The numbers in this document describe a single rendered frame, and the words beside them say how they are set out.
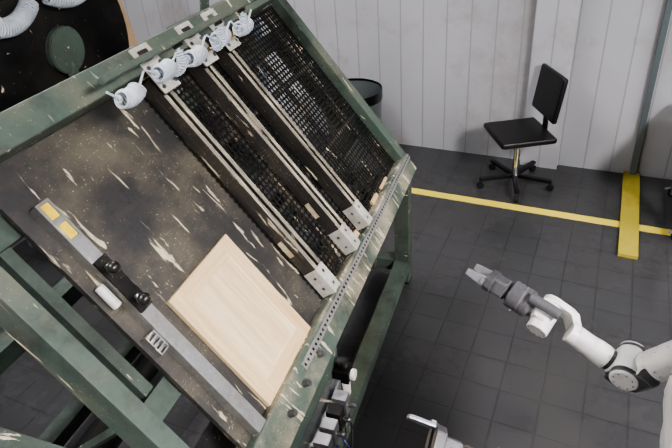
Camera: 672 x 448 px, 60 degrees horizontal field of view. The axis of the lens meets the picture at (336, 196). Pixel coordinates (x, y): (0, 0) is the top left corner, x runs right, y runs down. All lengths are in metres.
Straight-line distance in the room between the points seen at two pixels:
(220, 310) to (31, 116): 0.83
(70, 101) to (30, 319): 0.67
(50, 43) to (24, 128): 0.70
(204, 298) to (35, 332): 0.56
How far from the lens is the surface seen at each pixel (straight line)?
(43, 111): 1.89
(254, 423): 1.96
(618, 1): 4.81
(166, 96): 2.22
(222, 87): 2.44
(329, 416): 2.17
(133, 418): 1.72
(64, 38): 2.52
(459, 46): 5.04
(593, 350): 1.90
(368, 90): 5.28
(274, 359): 2.10
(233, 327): 2.02
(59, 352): 1.67
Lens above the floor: 2.45
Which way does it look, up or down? 31 degrees down
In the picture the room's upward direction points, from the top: 5 degrees counter-clockwise
